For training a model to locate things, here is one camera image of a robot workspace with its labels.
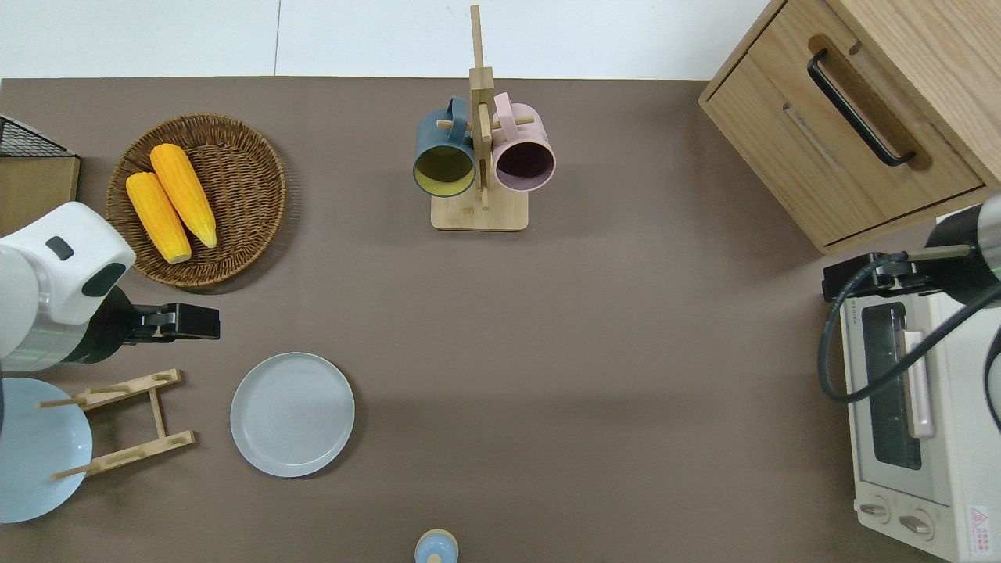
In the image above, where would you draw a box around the wooden plate rack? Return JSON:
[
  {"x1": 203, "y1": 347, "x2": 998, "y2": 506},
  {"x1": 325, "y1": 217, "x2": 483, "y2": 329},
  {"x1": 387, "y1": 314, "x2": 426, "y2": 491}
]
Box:
[{"x1": 38, "y1": 369, "x2": 196, "y2": 482}]

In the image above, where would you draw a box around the yellow corn cob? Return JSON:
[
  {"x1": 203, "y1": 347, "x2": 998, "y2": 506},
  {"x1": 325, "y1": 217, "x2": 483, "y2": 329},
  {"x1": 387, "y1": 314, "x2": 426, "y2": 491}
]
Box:
[
  {"x1": 149, "y1": 143, "x2": 218, "y2": 249},
  {"x1": 126, "y1": 172, "x2": 192, "y2": 264}
]

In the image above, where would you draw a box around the brown table mat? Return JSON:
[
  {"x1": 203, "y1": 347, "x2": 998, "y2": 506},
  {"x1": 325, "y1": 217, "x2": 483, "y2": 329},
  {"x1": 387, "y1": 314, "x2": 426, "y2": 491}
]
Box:
[{"x1": 0, "y1": 77, "x2": 943, "y2": 563}]

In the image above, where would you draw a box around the brown wicker basket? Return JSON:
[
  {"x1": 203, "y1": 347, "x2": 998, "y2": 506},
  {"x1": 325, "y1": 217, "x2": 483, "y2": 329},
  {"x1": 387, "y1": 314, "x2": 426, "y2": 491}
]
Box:
[{"x1": 106, "y1": 114, "x2": 287, "y2": 289}]

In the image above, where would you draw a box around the cream toaster oven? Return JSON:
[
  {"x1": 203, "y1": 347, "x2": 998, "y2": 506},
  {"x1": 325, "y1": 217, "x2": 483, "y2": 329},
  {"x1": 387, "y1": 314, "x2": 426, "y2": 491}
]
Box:
[{"x1": 838, "y1": 205, "x2": 1001, "y2": 563}]

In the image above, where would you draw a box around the wooden drawer cabinet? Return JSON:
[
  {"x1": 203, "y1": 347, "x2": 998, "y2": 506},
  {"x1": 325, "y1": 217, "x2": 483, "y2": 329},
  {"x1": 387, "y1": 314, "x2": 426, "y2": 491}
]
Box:
[{"x1": 698, "y1": 0, "x2": 1001, "y2": 255}]

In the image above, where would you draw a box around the gray plate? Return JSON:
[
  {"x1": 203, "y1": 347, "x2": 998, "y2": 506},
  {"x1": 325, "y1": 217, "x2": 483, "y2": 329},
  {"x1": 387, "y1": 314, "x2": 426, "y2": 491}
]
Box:
[{"x1": 230, "y1": 352, "x2": 356, "y2": 479}]

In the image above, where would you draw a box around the brown box with wire basket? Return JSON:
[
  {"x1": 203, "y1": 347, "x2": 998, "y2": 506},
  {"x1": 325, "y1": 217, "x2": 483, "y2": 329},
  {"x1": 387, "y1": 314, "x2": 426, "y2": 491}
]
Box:
[{"x1": 0, "y1": 115, "x2": 81, "y2": 237}]

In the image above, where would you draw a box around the black cabinet handle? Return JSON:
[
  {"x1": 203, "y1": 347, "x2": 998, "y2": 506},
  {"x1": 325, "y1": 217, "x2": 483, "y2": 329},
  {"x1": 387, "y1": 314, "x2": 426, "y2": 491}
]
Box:
[{"x1": 807, "y1": 49, "x2": 916, "y2": 167}]

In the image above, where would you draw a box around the pink mug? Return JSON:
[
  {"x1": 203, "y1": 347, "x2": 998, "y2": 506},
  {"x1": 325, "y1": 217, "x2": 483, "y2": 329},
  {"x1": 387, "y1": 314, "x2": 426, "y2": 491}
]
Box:
[{"x1": 491, "y1": 92, "x2": 557, "y2": 193}]

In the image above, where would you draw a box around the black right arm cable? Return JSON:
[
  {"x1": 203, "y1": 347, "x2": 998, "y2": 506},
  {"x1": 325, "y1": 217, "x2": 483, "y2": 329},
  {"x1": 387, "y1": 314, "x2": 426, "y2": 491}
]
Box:
[{"x1": 817, "y1": 256, "x2": 1001, "y2": 404}]

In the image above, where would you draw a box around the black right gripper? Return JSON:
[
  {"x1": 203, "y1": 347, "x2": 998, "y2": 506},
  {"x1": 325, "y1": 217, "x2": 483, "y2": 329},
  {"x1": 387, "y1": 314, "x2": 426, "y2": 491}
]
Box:
[{"x1": 822, "y1": 205, "x2": 991, "y2": 307}]

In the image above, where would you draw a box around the light blue plate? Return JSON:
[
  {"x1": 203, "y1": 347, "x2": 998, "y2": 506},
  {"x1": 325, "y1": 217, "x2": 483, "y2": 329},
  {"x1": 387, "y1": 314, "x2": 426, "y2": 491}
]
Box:
[{"x1": 0, "y1": 378, "x2": 93, "y2": 524}]

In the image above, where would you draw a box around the dark teal mug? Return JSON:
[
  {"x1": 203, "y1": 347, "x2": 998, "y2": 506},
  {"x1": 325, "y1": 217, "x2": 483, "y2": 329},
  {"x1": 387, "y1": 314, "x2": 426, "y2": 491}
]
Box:
[{"x1": 413, "y1": 96, "x2": 477, "y2": 198}]

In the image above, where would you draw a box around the wooden mug tree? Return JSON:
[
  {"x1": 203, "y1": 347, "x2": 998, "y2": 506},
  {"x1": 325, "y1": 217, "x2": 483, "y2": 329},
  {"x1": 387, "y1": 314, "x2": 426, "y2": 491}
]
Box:
[{"x1": 431, "y1": 5, "x2": 536, "y2": 232}]

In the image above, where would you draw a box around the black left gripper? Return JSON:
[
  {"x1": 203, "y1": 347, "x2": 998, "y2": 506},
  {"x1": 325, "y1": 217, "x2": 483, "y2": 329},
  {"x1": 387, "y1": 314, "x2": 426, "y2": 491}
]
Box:
[{"x1": 63, "y1": 285, "x2": 221, "y2": 365}]

